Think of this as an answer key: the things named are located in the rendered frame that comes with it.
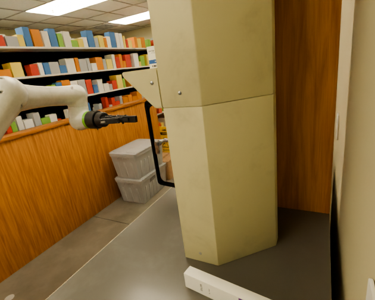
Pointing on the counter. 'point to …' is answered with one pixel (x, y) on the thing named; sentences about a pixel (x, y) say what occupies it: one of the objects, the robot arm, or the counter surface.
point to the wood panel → (306, 100)
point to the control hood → (146, 84)
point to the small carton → (152, 57)
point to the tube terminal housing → (220, 121)
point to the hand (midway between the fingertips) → (130, 119)
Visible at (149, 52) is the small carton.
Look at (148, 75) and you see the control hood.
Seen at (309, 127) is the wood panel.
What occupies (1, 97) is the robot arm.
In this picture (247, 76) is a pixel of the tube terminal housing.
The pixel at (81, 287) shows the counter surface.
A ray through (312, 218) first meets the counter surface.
